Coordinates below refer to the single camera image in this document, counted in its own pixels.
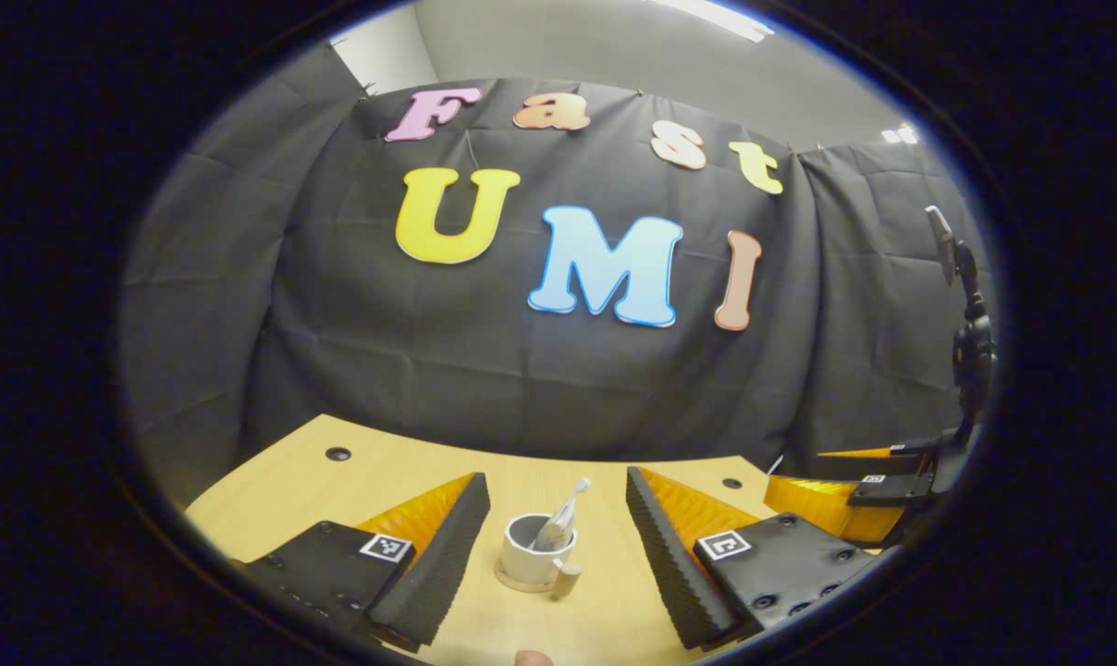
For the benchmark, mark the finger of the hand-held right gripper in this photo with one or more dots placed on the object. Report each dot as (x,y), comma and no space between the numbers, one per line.
(817,504)
(864,465)

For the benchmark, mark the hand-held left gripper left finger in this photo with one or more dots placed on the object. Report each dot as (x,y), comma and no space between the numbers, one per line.
(438,573)

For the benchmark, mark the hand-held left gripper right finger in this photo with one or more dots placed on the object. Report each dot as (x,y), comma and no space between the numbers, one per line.
(669,573)

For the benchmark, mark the white toothpaste tube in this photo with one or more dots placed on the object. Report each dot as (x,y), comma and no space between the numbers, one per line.
(554,532)

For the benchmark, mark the wooden desktop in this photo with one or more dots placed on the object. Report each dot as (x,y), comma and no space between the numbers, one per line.
(595,555)

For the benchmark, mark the black backdrop cloth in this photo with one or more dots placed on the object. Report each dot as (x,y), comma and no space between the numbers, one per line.
(429,370)

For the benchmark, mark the small bright ceiling light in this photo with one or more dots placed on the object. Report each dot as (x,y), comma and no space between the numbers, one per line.
(901,134)

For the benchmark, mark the long ceiling light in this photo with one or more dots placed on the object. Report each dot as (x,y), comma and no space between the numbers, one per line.
(716,17)

